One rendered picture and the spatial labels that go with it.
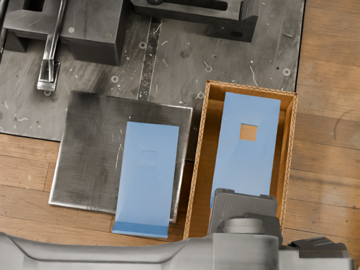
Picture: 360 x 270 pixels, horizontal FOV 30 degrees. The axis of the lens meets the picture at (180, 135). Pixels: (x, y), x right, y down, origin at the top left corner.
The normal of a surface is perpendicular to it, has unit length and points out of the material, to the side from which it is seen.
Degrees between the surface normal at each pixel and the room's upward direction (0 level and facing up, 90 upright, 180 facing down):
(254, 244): 12
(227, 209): 31
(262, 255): 22
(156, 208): 0
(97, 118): 0
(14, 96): 0
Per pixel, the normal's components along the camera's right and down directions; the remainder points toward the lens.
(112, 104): 0.01, -0.25
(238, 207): -0.06, 0.28
